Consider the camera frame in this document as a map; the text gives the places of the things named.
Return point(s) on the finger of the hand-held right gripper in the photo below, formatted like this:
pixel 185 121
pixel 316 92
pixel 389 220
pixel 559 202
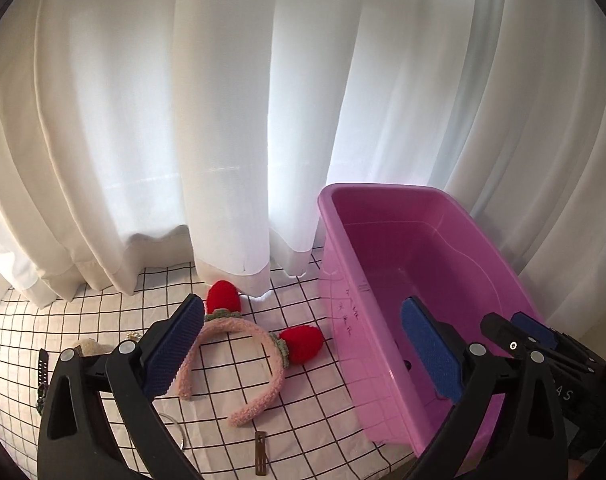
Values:
pixel 533 329
pixel 503 336

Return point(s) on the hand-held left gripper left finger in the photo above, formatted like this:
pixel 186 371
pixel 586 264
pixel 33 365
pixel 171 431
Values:
pixel 170 355

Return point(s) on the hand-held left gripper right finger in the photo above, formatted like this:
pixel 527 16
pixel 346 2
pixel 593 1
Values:
pixel 430 355

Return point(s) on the pink strawberry headband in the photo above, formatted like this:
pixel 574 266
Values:
pixel 268 395

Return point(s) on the pink plastic bin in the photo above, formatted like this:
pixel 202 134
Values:
pixel 383 260

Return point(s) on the black wrist watch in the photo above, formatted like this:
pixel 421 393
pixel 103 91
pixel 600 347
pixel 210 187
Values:
pixel 43 370

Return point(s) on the small gold earring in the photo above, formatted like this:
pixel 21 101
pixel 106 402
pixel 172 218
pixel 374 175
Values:
pixel 132 335

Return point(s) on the brown hair clip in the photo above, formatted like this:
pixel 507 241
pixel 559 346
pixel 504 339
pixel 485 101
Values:
pixel 261 452

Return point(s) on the white black-checked tablecloth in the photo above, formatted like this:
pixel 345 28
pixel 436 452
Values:
pixel 308 410

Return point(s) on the white sheer curtain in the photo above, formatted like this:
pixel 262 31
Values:
pixel 263 110

